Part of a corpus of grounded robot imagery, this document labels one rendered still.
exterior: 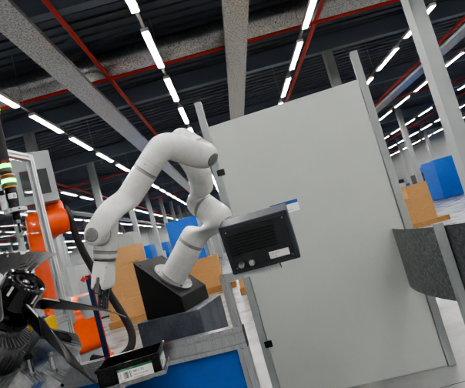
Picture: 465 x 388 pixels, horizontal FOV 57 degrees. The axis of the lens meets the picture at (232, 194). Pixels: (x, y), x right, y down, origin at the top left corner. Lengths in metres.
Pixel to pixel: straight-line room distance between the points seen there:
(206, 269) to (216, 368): 8.94
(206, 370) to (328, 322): 1.53
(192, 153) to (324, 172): 1.65
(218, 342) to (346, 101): 2.02
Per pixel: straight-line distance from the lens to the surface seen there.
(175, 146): 1.54
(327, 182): 3.07
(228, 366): 1.74
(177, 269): 1.98
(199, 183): 1.74
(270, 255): 1.60
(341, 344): 3.19
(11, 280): 1.39
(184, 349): 1.74
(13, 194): 1.56
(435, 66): 7.85
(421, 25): 8.03
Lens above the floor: 1.19
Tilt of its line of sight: 5 degrees up
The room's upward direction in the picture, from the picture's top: 16 degrees counter-clockwise
